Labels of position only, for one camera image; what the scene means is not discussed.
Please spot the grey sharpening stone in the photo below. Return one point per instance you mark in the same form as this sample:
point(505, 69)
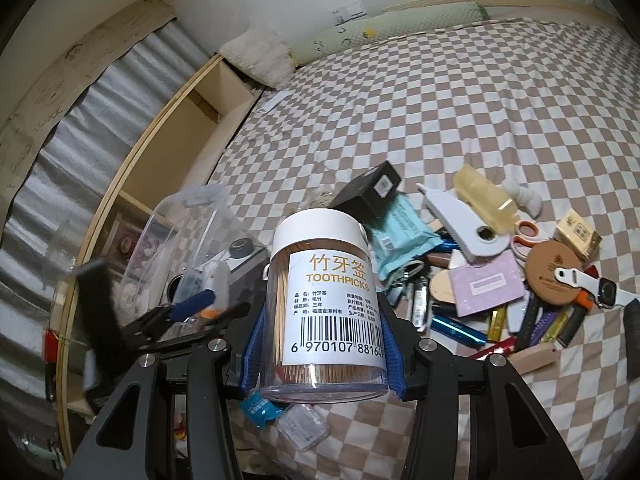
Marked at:
point(631, 320)

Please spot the white small figurine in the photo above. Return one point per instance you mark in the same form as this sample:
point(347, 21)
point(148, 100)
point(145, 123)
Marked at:
point(525, 198)

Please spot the blue snack packet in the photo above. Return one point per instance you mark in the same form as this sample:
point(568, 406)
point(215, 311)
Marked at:
point(259, 410)

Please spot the white remote control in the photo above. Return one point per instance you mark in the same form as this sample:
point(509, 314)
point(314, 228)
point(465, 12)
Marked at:
point(275, 100)

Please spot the black action camera screen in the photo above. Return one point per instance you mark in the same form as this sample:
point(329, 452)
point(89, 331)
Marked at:
point(95, 304)

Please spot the wooden spatula handle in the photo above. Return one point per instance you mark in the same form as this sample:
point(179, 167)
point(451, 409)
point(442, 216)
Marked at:
point(534, 358)

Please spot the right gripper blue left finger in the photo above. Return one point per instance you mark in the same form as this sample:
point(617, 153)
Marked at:
point(252, 355)

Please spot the checkered bed sheet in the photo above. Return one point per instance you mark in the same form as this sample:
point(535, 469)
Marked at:
point(552, 106)

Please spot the white plastic scraper tool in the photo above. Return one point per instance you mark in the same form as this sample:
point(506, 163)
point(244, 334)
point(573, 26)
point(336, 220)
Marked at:
point(475, 238)

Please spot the orange handled scissors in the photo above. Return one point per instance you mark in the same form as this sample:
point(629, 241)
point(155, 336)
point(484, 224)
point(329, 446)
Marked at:
point(525, 236)

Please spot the wooden bedside shelf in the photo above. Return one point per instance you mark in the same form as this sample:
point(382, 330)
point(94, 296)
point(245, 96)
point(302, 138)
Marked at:
point(180, 149)

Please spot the black cardboard box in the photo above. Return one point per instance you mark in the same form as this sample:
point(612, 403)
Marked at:
point(368, 196)

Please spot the green long bolster pillow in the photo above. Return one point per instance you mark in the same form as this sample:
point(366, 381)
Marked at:
point(357, 33)

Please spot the blue metallic pen tube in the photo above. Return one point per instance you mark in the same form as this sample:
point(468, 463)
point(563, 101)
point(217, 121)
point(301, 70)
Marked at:
point(459, 332)

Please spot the clear plastic storage bin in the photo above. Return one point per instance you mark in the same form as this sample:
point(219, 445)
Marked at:
point(185, 229)

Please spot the silver grey curtain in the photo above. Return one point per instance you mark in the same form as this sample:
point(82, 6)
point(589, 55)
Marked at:
point(54, 207)

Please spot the brown paper valance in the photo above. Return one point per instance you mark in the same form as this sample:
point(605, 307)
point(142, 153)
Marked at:
point(60, 85)

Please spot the gold small box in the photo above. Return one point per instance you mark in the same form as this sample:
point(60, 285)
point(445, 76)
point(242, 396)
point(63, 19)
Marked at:
point(578, 234)

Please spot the teal foil pouch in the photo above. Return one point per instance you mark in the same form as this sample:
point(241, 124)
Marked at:
point(399, 236)

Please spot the yellow translucent plastic bottle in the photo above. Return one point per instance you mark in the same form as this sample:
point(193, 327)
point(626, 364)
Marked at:
point(490, 202)

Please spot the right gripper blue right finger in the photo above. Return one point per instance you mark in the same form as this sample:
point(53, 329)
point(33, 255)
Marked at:
point(399, 337)

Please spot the toothpick jar white lid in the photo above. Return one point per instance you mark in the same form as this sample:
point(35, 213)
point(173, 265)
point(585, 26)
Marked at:
point(323, 339)

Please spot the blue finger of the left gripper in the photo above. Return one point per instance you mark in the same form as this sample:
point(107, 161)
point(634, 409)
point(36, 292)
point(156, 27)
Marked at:
point(191, 306)

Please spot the round cork coaster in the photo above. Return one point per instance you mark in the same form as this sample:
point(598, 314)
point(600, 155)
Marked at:
point(541, 262)

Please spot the purple card box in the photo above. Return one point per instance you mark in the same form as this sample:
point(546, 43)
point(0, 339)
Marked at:
point(486, 286)

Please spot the white wall socket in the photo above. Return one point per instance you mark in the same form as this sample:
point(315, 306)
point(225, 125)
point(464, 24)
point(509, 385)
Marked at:
point(343, 14)

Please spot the clear small plastic case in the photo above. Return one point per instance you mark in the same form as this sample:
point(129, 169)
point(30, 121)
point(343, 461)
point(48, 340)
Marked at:
point(302, 426)

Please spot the white fluffy pillow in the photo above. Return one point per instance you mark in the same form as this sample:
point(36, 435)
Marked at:
point(261, 55)

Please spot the white smart watch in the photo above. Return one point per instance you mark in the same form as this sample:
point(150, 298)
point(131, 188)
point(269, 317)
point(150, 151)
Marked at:
point(606, 293)

